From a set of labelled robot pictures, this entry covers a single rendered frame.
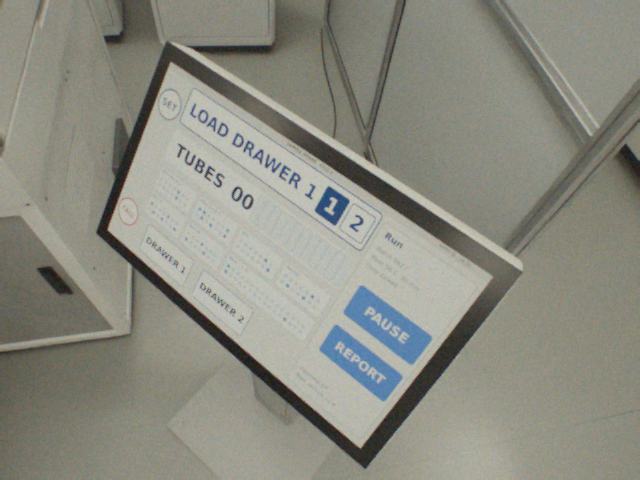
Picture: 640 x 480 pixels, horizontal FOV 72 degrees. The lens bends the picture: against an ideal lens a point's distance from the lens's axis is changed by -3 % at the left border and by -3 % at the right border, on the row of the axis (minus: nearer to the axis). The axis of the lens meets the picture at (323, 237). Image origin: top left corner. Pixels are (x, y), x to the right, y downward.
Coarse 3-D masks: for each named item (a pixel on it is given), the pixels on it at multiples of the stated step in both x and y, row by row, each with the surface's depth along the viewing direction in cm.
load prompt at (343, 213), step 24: (192, 96) 57; (192, 120) 58; (216, 120) 56; (240, 120) 55; (216, 144) 57; (240, 144) 55; (264, 144) 54; (264, 168) 54; (288, 168) 53; (312, 168) 52; (288, 192) 53; (312, 192) 52; (336, 192) 51; (312, 216) 52; (336, 216) 51; (360, 216) 50; (360, 240) 50
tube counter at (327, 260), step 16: (240, 176) 56; (240, 192) 56; (256, 192) 55; (240, 208) 56; (256, 208) 55; (272, 208) 55; (256, 224) 56; (272, 224) 55; (288, 224) 54; (304, 224) 53; (272, 240) 55; (288, 240) 54; (304, 240) 53; (320, 240) 52; (304, 256) 54; (320, 256) 53; (336, 256) 52; (320, 272) 53; (336, 272) 52; (336, 288) 52
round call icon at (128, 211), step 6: (126, 198) 64; (132, 198) 64; (120, 204) 65; (126, 204) 65; (132, 204) 64; (138, 204) 64; (120, 210) 65; (126, 210) 65; (132, 210) 64; (138, 210) 64; (120, 216) 65; (126, 216) 65; (132, 216) 64; (138, 216) 64; (126, 222) 65; (132, 222) 65; (132, 228) 65
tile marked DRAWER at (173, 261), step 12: (144, 240) 64; (156, 240) 63; (168, 240) 62; (144, 252) 64; (156, 252) 63; (168, 252) 62; (180, 252) 62; (156, 264) 64; (168, 264) 63; (180, 264) 62; (192, 264) 61; (180, 276) 62
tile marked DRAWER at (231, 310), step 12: (204, 276) 60; (204, 288) 61; (216, 288) 60; (228, 288) 59; (204, 300) 61; (216, 300) 60; (228, 300) 59; (240, 300) 58; (216, 312) 60; (228, 312) 60; (240, 312) 59; (252, 312) 58; (228, 324) 60; (240, 324) 59; (240, 336) 59
